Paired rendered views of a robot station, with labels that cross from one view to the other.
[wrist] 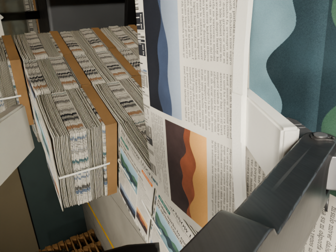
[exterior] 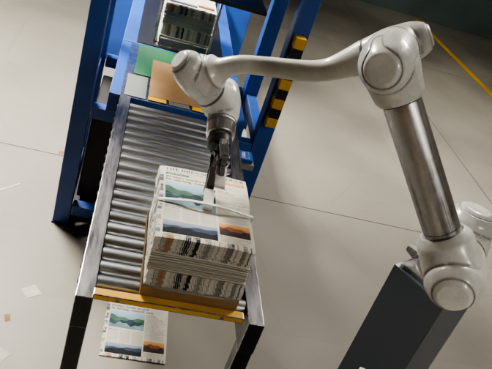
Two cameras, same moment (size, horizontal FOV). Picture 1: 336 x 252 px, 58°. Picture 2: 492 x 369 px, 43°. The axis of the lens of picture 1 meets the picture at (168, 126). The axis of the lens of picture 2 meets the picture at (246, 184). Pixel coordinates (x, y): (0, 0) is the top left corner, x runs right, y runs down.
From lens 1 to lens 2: 1.86 m
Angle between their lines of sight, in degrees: 114
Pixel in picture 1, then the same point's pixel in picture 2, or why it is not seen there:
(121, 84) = not seen: outside the picture
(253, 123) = (207, 198)
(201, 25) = (189, 217)
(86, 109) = not seen: outside the picture
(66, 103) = not seen: outside the picture
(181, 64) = (200, 225)
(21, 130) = (218, 184)
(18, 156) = (222, 181)
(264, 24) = (189, 204)
